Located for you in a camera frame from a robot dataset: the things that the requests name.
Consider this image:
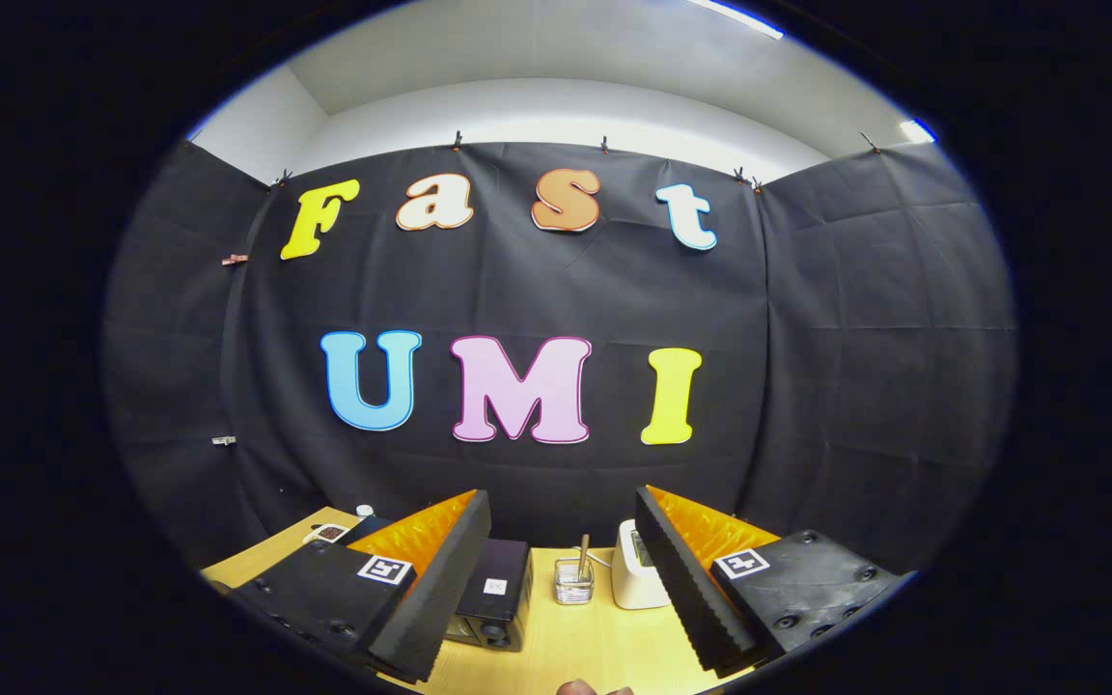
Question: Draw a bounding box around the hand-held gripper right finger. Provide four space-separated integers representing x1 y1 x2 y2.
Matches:
635 486 914 675

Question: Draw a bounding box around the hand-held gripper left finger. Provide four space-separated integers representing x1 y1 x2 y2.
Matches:
228 488 492 682

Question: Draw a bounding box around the black toaster oven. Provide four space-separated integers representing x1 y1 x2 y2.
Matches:
445 539 533 653

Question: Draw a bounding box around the white bread toaster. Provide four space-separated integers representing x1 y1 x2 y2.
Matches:
611 519 672 611

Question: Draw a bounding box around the black backdrop cloth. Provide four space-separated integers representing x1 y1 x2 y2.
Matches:
102 140 1018 580

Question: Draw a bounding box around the row of black cloth clips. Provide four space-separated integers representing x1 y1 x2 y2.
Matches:
271 130 883 192

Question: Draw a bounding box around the long ceiling light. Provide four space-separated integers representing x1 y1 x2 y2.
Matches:
686 0 787 41

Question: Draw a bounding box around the wire mesh basket with stick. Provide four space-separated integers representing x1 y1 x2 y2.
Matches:
554 534 597 607

